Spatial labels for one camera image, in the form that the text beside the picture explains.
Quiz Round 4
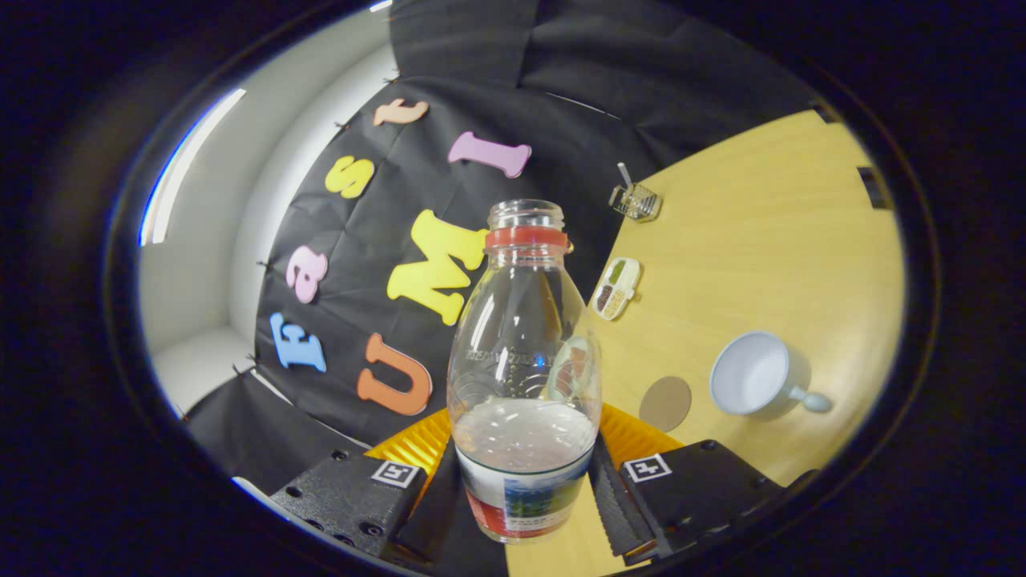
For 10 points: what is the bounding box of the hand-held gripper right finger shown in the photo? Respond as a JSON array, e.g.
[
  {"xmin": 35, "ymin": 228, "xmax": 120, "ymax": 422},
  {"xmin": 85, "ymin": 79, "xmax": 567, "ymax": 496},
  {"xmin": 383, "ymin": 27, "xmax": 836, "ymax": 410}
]
[{"xmin": 589, "ymin": 403, "xmax": 818, "ymax": 566}]

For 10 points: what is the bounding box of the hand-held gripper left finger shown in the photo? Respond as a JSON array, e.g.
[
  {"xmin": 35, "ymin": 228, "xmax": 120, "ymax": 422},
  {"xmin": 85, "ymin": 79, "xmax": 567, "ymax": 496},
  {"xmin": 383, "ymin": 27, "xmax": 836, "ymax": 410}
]
[{"xmin": 269, "ymin": 407, "xmax": 463, "ymax": 574}]

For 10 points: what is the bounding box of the round brown coaster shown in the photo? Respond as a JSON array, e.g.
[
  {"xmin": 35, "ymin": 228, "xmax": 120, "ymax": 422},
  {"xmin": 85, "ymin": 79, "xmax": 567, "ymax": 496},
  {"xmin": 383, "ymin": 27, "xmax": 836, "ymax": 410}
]
[{"xmin": 638, "ymin": 376, "xmax": 693, "ymax": 434}]

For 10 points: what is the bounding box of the clear plastic juice bottle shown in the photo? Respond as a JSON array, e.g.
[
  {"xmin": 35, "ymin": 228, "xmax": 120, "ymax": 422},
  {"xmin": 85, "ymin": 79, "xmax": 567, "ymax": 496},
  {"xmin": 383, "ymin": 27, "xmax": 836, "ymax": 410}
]
[{"xmin": 446, "ymin": 199, "xmax": 604, "ymax": 546}]

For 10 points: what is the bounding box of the white cup with handle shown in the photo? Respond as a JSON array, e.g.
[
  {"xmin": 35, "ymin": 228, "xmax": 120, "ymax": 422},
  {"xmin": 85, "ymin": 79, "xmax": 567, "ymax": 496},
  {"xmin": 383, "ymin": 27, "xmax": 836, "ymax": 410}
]
[{"xmin": 709, "ymin": 331, "xmax": 834, "ymax": 421}]

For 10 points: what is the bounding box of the white divided condiment dish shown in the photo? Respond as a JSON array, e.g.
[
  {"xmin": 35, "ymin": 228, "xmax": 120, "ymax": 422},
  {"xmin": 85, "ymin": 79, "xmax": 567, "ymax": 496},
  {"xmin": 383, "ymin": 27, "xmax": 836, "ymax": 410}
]
[{"xmin": 591, "ymin": 256, "xmax": 642, "ymax": 321}]

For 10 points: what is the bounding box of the wooden table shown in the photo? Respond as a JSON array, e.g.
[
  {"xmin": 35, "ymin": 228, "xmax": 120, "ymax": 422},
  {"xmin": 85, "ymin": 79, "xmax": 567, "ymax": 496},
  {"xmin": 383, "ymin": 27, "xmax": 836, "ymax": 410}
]
[{"xmin": 505, "ymin": 108, "xmax": 907, "ymax": 577}]

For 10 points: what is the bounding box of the clear glass with spoon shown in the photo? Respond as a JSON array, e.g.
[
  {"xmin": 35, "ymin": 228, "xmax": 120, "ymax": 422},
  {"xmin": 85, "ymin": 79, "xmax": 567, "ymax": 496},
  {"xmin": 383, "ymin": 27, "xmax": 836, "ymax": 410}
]
[{"xmin": 608, "ymin": 163, "xmax": 663, "ymax": 222}]

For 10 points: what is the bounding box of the black backdrop cloth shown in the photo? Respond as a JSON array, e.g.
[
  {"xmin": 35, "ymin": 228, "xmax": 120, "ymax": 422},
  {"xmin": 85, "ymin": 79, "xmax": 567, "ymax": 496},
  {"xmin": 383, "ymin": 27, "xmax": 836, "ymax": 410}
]
[{"xmin": 180, "ymin": 0, "xmax": 834, "ymax": 498}]

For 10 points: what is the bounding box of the long ceiling light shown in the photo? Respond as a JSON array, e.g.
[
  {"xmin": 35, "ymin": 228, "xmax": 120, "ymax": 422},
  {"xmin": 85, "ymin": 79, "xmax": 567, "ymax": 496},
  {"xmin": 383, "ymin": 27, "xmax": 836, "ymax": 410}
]
[{"xmin": 140, "ymin": 88, "xmax": 247, "ymax": 246}]

